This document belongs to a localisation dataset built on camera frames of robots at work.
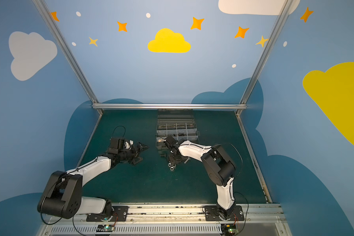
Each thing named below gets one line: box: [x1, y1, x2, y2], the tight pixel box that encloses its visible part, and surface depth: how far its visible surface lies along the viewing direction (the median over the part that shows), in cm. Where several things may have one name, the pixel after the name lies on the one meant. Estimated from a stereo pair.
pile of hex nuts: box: [167, 162, 177, 172], surface depth 92 cm
